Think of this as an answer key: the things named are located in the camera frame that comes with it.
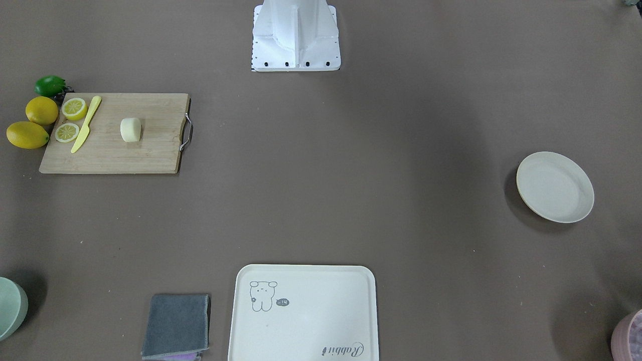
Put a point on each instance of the lower whole yellow lemon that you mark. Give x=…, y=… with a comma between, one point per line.
x=27, y=135

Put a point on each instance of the yellow plastic knife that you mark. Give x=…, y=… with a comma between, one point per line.
x=85, y=129

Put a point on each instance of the lemon half slice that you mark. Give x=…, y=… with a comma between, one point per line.
x=67, y=132
x=74, y=109

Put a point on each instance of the upper whole yellow lemon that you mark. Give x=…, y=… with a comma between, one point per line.
x=42, y=110

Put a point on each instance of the cream rectangular tray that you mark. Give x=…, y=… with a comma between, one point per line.
x=304, y=312

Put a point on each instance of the green lime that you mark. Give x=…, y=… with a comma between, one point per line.
x=50, y=86

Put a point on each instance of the lower lemon half slice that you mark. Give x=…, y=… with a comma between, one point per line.
x=67, y=132

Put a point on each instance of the upper lemon half slice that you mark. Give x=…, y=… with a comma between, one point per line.
x=74, y=109

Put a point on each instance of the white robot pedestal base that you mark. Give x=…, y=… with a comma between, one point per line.
x=293, y=36

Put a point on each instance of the white steamed bun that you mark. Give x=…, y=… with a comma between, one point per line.
x=130, y=129

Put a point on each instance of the mint green bowl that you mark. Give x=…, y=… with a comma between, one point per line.
x=14, y=306

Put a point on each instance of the wooden cutting board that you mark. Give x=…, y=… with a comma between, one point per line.
x=162, y=117

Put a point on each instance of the round cream plate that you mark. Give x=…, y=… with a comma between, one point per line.
x=555, y=187

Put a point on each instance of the pink bowl with ice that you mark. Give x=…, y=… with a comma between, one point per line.
x=625, y=343

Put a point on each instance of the whole yellow lemon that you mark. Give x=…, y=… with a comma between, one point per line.
x=42, y=110
x=27, y=135

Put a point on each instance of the grey folded cloth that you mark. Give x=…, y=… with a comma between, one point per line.
x=177, y=327

